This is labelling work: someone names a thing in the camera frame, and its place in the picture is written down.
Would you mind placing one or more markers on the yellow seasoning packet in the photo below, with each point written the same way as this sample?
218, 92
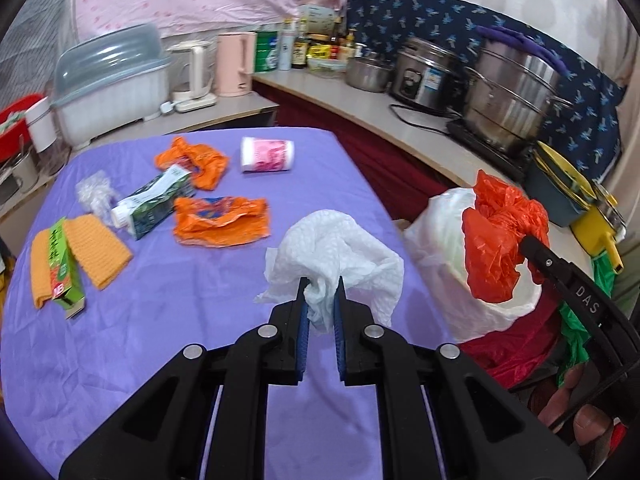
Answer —
322, 52

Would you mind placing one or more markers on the white dish drainer with lid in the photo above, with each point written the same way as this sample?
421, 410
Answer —
110, 90

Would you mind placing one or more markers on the purple tablecloth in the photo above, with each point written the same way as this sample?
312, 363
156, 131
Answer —
175, 320

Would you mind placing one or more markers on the person's right hand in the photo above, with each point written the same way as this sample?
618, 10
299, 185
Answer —
585, 417

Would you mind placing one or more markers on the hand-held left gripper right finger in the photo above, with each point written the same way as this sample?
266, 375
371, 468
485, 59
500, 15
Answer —
340, 330

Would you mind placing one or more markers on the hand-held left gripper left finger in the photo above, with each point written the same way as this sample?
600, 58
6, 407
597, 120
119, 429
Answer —
303, 320

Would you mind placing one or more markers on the pale blue bottle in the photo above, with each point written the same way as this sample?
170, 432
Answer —
285, 47

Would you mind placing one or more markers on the orange knit cloth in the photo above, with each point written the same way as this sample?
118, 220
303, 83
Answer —
102, 250

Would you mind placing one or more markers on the pink paper cup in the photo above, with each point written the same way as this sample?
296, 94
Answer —
267, 156

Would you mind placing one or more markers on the pink electric kettle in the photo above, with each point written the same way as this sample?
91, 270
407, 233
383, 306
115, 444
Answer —
235, 65

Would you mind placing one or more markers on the white trash bag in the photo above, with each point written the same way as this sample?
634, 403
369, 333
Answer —
440, 260

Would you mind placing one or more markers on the grey basin with yellow lid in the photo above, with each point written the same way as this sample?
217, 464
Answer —
560, 195

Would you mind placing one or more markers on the white cardboard box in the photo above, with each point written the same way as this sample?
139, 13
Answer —
320, 17

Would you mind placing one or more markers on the black induction cooktop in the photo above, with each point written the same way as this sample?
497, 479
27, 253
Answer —
480, 142

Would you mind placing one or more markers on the small steel pot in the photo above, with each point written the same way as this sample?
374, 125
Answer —
367, 75

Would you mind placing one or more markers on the green cardboard box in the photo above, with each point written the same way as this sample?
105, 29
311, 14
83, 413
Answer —
62, 270

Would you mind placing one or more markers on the red plastic bag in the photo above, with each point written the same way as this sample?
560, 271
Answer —
500, 245

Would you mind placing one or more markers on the clear plastic wrap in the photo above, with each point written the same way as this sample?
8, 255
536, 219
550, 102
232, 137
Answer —
95, 195

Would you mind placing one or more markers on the yellow enamel pot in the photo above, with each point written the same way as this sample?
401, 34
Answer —
595, 227

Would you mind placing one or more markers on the green plastic bag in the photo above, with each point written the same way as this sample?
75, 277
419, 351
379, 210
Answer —
575, 335

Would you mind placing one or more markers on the white power plug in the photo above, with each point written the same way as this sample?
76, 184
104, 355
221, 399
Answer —
167, 106

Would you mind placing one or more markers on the dark sauce bottle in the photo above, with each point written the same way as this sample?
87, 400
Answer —
299, 50

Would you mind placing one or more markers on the blue floral cloth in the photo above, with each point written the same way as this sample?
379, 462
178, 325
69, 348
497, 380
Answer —
400, 15

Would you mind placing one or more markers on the red plastic basket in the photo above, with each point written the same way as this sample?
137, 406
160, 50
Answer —
12, 125

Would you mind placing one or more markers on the green white toothpaste box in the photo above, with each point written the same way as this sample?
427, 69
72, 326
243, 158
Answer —
152, 202

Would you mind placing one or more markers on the green tin can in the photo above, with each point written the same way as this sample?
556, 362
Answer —
266, 52

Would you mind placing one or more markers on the orange snack wrapper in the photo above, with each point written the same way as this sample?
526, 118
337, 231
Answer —
220, 222
200, 165

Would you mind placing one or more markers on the white electric kettle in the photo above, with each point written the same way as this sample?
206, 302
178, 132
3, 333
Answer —
195, 75

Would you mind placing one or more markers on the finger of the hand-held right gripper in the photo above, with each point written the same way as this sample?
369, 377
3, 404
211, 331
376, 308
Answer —
565, 277

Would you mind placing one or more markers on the large steel steamer pot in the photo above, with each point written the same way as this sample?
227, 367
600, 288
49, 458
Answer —
515, 95

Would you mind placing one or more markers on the white paper towel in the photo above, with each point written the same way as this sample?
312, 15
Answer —
340, 245

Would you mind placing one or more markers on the clear food container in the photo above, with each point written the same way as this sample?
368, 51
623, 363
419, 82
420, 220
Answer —
325, 67

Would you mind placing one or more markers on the steel rice cooker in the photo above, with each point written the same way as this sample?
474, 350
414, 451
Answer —
422, 75

